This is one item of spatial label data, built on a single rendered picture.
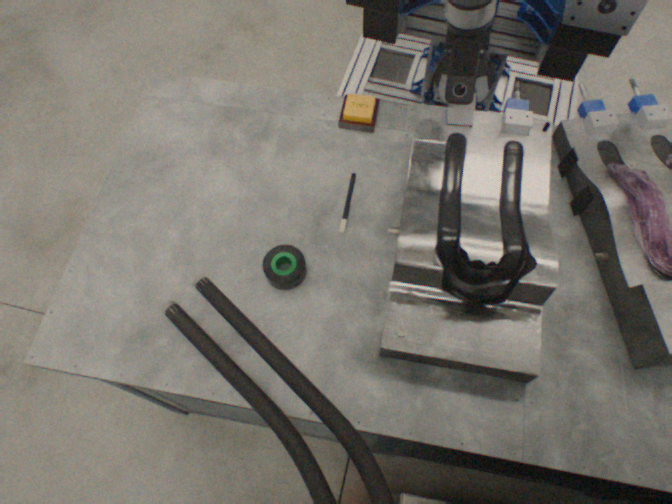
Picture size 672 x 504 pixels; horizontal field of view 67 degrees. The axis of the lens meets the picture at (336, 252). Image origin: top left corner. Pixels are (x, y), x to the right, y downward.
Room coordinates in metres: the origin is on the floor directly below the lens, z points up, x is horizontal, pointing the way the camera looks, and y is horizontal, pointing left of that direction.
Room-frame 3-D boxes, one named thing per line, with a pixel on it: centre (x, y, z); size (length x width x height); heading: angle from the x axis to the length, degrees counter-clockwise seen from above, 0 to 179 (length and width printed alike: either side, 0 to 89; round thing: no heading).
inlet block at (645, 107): (0.69, -0.65, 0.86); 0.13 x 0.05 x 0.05; 3
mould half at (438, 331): (0.42, -0.25, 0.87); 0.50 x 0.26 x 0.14; 166
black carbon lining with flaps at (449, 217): (0.43, -0.27, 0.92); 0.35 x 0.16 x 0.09; 166
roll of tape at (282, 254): (0.38, 0.10, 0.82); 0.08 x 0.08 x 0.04
